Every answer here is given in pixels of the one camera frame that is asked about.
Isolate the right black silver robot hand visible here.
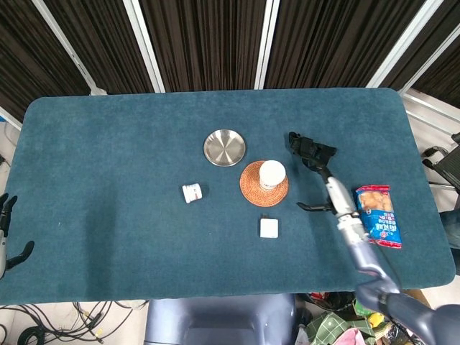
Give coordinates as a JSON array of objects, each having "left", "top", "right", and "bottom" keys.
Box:
[{"left": 296, "top": 157, "right": 362, "bottom": 219}]

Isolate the small white jar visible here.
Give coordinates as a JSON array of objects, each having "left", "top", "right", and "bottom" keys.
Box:
[{"left": 181, "top": 183, "right": 203, "bottom": 205}]

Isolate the black floor cable tangle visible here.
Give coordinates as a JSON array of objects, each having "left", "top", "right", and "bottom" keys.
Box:
[{"left": 0, "top": 300, "right": 145, "bottom": 345}]

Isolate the dark blue fabric object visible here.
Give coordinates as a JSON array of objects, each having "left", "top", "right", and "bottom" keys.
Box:
[{"left": 438, "top": 209, "right": 460, "bottom": 249}]

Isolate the black chair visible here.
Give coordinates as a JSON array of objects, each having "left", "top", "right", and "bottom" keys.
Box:
[{"left": 420, "top": 132, "right": 460, "bottom": 191}]

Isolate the blue snack bag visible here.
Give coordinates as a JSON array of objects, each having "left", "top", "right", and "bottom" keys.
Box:
[{"left": 354, "top": 184, "right": 404, "bottom": 250}]

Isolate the round stainless steel plate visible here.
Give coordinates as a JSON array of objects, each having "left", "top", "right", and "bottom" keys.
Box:
[{"left": 203, "top": 129, "right": 249, "bottom": 168}]

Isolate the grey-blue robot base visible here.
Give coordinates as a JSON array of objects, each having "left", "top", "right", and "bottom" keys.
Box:
[{"left": 144, "top": 293, "right": 300, "bottom": 345}]

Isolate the green checkered cloth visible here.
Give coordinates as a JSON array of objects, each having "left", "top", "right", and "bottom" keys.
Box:
[{"left": 304, "top": 310, "right": 377, "bottom": 345}]

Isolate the dark slatted partition panel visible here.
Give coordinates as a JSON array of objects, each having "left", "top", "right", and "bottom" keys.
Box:
[
  {"left": 32, "top": 0, "right": 166, "bottom": 96},
  {"left": 0, "top": 0, "right": 95, "bottom": 124},
  {"left": 255, "top": 0, "right": 440, "bottom": 90},
  {"left": 124, "top": 0, "right": 280, "bottom": 93},
  {"left": 366, "top": 0, "right": 460, "bottom": 109}
]

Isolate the brown cardboard box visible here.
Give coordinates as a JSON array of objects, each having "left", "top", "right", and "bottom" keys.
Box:
[{"left": 402, "top": 288, "right": 432, "bottom": 308}]

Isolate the white charger adapter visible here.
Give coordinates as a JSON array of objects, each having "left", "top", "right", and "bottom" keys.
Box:
[{"left": 259, "top": 213, "right": 280, "bottom": 239}]

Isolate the orange woven round coaster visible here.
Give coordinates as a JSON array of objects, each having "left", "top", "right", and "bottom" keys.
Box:
[{"left": 239, "top": 160, "right": 290, "bottom": 208}]

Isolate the white paper cup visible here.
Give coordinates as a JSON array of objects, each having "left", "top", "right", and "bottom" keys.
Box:
[{"left": 258, "top": 160, "right": 288, "bottom": 190}]

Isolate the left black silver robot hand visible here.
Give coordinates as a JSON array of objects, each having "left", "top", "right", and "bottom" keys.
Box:
[{"left": 0, "top": 193, "right": 36, "bottom": 280}]

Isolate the teal table cover cloth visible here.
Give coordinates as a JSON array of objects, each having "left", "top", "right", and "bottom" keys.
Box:
[{"left": 0, "top": 87, "right": 457, "bottom": 306}]

